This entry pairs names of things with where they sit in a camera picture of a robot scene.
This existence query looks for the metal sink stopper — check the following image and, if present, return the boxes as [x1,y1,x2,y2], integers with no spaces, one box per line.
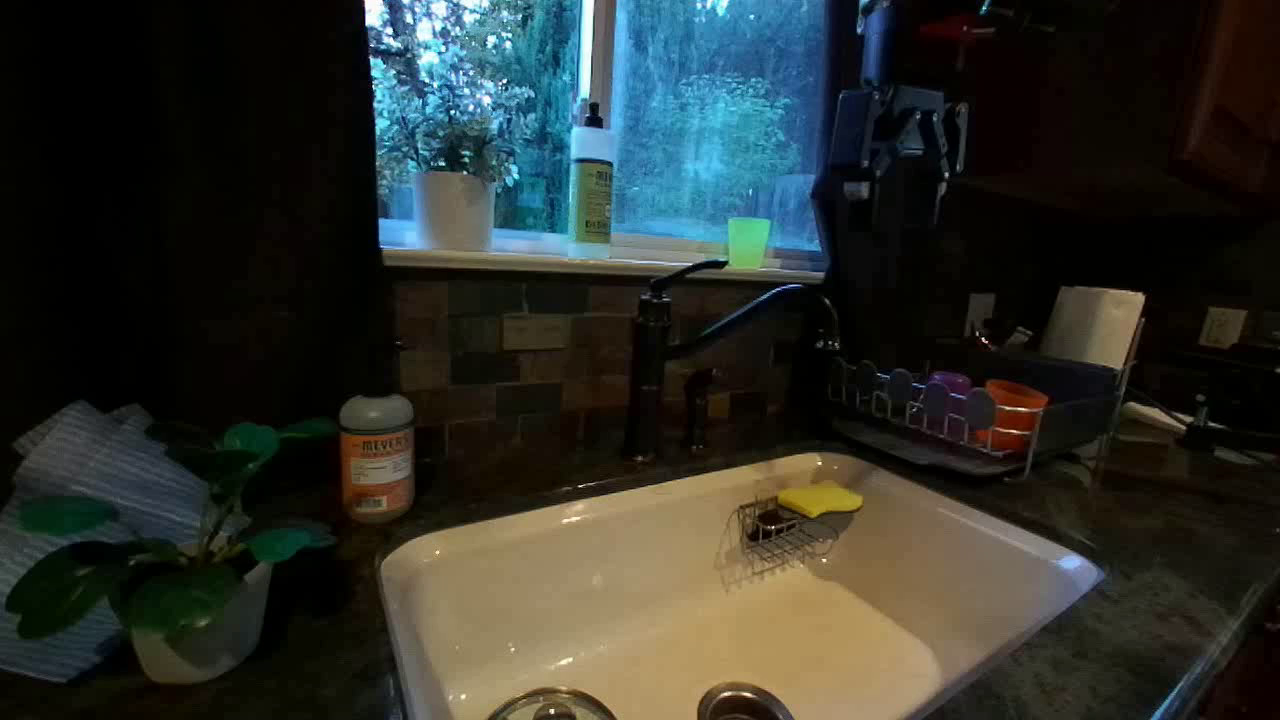
[485,684,621,720]

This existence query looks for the glass window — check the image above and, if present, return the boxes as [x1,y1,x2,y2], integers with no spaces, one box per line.
[365,0,836,268]

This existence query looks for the leafy plant in white pot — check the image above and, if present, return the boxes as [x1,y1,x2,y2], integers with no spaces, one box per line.
[0,416,339,693]

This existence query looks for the dark metal faucet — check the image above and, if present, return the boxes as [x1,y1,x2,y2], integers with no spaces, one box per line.
[621,255,842,463]

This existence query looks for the yellow sponge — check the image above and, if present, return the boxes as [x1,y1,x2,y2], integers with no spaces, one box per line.
[777,476,868,525]

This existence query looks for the sink drain hole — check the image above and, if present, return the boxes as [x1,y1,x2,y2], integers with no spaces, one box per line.
[693,681,800,720]

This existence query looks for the orange plastic cup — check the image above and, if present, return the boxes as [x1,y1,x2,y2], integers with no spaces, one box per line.
[974,375,1056,463]

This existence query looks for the metal dish drying rack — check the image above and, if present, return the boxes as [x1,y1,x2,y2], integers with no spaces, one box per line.
[829,346,1126,482]

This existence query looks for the purple plastic cup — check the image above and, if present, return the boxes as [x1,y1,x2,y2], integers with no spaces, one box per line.
[919,368,1000,440]

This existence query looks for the white wall outlet plate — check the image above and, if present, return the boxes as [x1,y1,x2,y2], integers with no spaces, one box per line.
[960,289,1003,339]
[1192,301,1250,355]

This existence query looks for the green plastic cup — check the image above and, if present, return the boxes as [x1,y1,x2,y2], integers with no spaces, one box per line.
[725,212,777,271]

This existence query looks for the white ceramic sink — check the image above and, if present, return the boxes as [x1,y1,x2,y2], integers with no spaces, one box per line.
[375,450,1110,720]

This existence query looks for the windowsill plant in white pot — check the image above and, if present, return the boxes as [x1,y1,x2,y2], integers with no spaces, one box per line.
[394,118,518,255]

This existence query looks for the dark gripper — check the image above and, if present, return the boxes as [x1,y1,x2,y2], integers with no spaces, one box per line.
[829,76,974,206]

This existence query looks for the red lidded canister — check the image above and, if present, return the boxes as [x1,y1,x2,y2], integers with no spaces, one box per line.
[331,390,421,530]

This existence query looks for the white paper towel roll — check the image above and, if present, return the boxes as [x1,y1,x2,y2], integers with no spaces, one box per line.
[1037,280,1151,375]

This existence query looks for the striped dish cloth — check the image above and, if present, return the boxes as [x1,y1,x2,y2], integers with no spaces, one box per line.
[0,395,220,688]

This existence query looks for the tall soap bottle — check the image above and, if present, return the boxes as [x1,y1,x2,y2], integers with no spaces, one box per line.
[569,97,621,248]

